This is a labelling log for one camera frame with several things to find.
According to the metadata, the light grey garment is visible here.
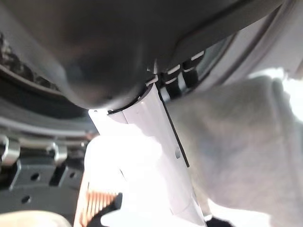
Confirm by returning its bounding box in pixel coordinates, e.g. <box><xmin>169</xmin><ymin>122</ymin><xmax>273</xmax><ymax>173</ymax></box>
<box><xmin>84</xmin><ymin>67</ymin><xmax>303</xmax><ymax>227</ymax></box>

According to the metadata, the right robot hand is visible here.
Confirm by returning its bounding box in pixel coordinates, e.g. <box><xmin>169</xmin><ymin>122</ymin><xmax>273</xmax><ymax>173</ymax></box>
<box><xmin>0</xmin><ymin>0</ymin><xmax>282</xmax><ymax>227</ymax></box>

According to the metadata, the rectangular wicker laundry basket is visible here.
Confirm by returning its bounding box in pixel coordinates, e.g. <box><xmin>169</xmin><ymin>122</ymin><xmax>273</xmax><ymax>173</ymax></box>
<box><xmin>73</xmin><ymin>181</ymin><xmax>123</xmax><ymax>227</ymax></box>

